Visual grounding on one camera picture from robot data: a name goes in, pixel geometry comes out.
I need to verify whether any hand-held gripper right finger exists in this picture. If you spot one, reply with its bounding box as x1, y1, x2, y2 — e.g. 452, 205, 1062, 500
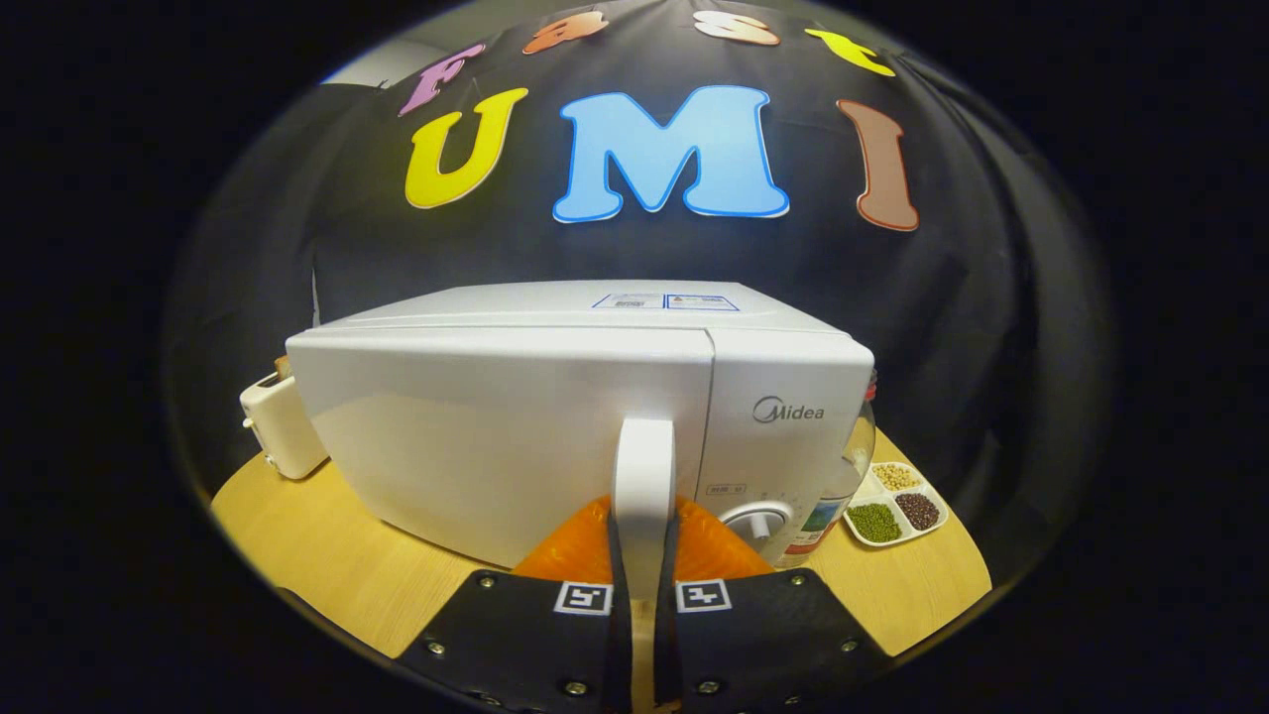
649, 496, 893, 714

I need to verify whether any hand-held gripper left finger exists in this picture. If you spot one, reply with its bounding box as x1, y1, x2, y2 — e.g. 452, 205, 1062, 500
397, 496, 635, 714

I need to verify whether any white microwave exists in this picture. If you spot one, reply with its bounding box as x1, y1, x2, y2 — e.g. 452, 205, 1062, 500
286, 281, 875, 606

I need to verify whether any clear plastic bottle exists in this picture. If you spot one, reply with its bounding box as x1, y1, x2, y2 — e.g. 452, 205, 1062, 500
773, 372, 877, 568

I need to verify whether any white divided bean dish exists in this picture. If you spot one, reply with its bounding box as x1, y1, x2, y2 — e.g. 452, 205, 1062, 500
843, 461, 949, 547

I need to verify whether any white toaster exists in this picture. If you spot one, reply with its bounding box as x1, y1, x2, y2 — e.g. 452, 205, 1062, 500
239, 357, 328, 481

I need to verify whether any black backdrop cloth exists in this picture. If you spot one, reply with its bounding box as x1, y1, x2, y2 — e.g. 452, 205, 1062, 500
164, 0, 1116, 586

